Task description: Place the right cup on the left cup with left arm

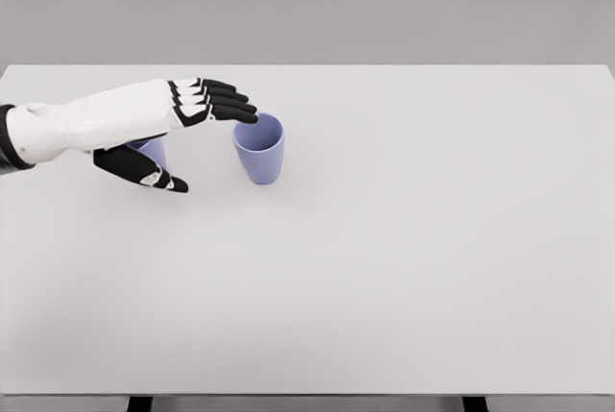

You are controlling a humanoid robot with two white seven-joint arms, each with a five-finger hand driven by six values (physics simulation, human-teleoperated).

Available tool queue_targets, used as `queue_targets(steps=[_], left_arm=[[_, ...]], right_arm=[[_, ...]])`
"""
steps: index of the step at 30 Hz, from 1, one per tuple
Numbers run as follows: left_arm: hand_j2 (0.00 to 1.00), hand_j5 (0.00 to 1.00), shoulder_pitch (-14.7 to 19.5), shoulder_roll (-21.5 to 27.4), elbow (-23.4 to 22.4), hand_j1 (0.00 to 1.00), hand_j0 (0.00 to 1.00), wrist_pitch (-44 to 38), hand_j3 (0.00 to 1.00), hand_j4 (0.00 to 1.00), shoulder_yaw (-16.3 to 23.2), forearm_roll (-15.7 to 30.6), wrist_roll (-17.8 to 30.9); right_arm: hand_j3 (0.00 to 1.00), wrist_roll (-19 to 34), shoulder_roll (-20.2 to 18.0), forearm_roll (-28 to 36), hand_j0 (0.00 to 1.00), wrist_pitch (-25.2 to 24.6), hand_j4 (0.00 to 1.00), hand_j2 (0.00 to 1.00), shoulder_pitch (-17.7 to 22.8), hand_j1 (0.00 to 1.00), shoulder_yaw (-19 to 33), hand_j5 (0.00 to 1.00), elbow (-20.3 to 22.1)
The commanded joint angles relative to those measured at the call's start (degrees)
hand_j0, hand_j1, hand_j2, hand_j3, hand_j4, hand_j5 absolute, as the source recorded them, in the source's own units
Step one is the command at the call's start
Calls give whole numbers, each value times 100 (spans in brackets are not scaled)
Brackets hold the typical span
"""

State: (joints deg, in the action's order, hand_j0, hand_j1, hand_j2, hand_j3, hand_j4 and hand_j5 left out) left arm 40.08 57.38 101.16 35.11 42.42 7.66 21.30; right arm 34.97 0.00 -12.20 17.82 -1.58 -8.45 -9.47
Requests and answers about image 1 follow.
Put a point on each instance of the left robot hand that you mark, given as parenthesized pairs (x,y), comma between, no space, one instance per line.
(130,107)

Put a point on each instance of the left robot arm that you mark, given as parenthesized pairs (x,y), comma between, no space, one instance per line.
(36,131)

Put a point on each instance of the lavender plastic cup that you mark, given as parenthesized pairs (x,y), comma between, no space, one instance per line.
(154,152)
(260,152)

